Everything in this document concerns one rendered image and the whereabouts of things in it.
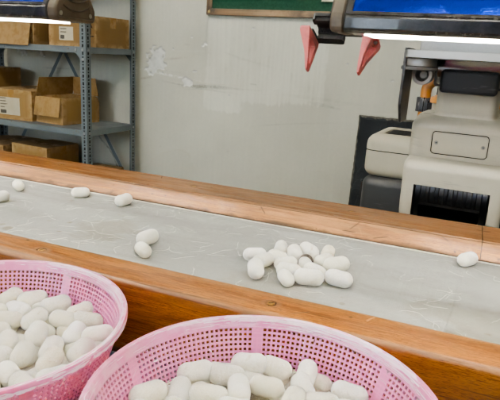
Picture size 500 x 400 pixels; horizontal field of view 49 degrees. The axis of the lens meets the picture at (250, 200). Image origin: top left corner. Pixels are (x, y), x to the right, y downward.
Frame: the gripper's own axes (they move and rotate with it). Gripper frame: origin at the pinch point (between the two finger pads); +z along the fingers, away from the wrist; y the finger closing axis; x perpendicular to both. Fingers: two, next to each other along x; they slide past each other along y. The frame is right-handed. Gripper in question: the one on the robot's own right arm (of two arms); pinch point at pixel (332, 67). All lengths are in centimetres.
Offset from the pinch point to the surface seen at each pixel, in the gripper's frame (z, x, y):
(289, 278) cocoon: 40.1, -25.5, 9.4
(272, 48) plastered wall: -82, 152, -86
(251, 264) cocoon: 39.6, -25.5, 4.3
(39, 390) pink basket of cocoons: 54, -54, 1
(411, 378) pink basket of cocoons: 46, -41, 26
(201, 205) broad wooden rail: 30.3, -5.0, -16.1
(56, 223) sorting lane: 40, -22, -31
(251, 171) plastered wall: -23, 182, -93
